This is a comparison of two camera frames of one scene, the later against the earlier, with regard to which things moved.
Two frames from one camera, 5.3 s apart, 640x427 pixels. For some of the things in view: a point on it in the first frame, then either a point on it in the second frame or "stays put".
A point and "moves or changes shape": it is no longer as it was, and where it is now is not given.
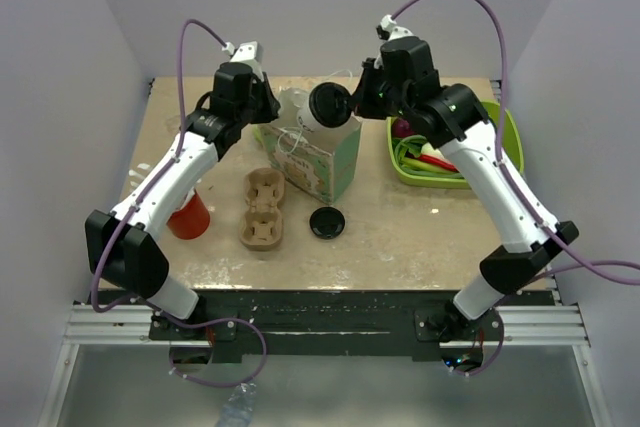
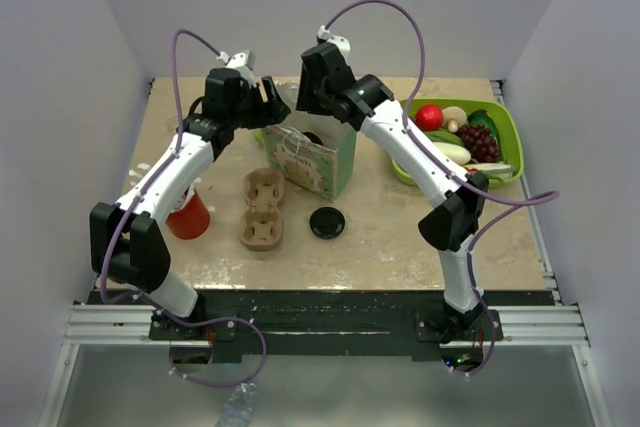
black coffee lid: x=330 y=103 moves or changes shape
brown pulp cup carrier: x=262 y=223 stays put
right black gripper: x=362 y=103 to x=305 y=101
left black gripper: x=272 y=105 stays put
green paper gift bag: x=324 y=163 stays put
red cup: x=192 y=220 stays put
